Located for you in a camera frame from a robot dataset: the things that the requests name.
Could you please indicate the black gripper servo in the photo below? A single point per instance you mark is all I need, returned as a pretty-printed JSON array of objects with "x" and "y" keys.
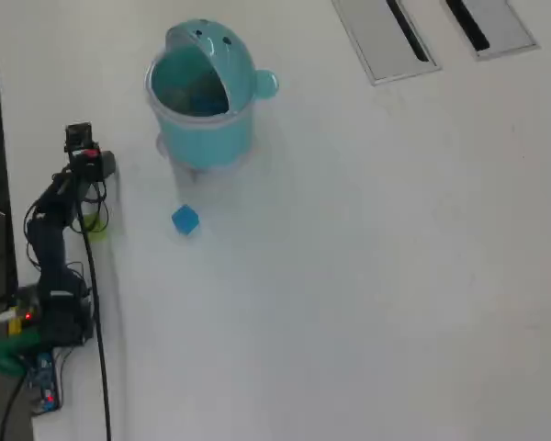
[{"x": 86, "y": 167}]

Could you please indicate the red lego cube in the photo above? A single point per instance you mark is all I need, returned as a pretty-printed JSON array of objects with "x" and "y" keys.
[{"x": 89, "y": 153}]

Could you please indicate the green lego cube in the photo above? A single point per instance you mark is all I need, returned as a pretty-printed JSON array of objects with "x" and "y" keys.
[{"x": 96, "y": 227}]

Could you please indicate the blue lego cube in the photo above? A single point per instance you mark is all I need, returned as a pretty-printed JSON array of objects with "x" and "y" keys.
[{"x": 186, "y": 219}]

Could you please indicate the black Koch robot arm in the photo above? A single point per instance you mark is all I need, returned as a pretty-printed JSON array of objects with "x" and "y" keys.
[{"x": 50, "y": 257}]

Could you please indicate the teal domed plastic bin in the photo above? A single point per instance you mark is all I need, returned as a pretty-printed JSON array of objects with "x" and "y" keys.
[{"x": 211, "y": 128}]

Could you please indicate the controller board with red LED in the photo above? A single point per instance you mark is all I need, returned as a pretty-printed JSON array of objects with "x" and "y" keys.
[{"x": 27, "y": 303}]

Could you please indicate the yellow plastic piece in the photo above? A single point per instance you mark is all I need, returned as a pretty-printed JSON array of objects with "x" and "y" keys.
[{"x": 14, "y": 325}]

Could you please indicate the green table clamp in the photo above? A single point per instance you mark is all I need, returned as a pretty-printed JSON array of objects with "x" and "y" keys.
[{"x": 4, "y": 353}]

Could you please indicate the blue circuit board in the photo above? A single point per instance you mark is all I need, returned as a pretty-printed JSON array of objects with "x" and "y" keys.
[{"x": 43, "y": 376}]

